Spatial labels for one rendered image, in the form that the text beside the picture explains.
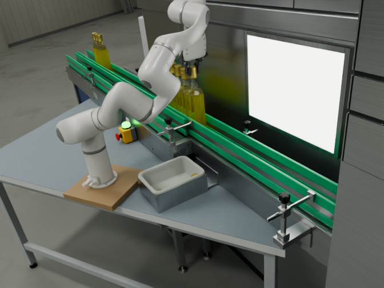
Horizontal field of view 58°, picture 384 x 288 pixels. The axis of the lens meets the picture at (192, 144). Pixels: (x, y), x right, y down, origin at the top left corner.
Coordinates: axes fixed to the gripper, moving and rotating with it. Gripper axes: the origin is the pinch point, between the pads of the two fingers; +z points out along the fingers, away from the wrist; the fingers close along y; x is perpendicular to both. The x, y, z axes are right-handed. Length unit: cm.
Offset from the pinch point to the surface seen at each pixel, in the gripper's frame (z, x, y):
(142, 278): 118, 10, 35
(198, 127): 19.4, 13.0, 4.4
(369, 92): -43, 82, 23
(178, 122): 24.1, 0.5, 6.4
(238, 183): 24.0, 42.6, 6.4
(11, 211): 89, -47, 84
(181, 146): 28.0, 11.2, 11.4
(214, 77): 7.4, -0.3, -11.9
